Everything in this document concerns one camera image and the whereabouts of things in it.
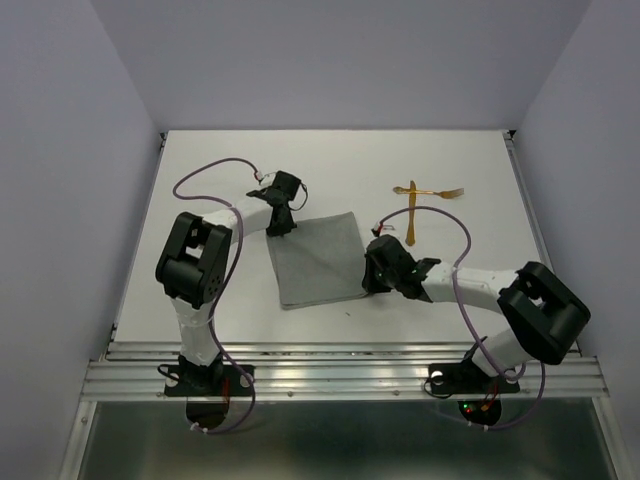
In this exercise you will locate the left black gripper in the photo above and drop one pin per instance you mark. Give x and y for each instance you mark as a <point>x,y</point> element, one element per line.
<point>284,229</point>

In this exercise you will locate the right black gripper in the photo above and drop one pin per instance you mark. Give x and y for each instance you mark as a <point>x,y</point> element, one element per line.
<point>370,284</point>

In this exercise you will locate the grey cloth napkin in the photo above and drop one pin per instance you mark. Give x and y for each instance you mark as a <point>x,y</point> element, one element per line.
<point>321,261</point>

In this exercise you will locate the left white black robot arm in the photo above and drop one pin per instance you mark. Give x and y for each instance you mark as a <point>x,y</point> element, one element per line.
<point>192,267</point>

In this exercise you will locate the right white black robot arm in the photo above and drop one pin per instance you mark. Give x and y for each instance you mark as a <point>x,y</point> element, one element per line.
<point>467,287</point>

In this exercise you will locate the gold knife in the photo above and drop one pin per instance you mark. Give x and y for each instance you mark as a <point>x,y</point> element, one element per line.
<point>412,199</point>

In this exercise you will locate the gold fork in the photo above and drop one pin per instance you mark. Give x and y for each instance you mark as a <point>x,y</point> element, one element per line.
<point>445,194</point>

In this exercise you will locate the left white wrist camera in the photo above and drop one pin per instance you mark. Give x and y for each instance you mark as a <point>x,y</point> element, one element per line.
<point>261,177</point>

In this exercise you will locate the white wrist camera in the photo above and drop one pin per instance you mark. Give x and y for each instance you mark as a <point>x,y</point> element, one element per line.
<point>384,229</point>
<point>261,177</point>

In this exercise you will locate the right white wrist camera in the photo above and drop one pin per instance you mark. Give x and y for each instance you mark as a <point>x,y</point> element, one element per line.
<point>384,229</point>

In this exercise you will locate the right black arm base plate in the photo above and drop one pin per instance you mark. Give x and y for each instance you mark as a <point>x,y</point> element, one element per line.
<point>464,377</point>

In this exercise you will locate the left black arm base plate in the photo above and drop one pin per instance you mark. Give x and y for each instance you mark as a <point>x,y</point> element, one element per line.
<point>220,380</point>

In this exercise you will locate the aluminium right side rail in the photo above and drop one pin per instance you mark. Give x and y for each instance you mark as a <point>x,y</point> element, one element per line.
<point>540,240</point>

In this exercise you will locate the aluminium front rail frame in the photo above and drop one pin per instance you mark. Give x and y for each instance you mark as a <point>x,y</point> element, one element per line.
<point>341,411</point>

